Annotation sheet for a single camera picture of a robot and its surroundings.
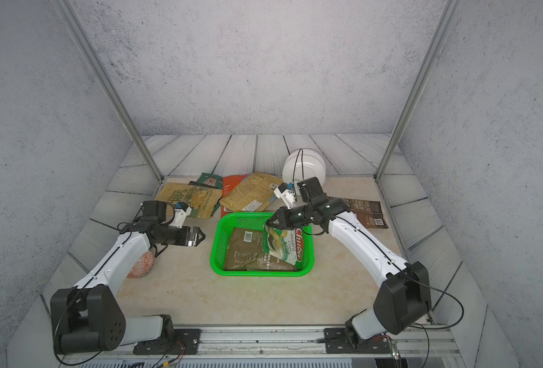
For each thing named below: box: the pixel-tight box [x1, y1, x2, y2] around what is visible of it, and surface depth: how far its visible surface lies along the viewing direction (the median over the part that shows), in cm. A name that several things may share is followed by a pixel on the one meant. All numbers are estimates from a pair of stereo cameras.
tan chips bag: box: [219, 172, 284, 212], surface depth 113 cm
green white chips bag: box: [262, 224, 304, 267], surface depth 84 cm
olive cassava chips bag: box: [224, 226, 296, 272], surface depth 91 cm
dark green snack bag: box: [187, 172, 224, 190], surface depth 121 cm
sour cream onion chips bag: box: [154, 182, 224, 220], surface depth 110 cm
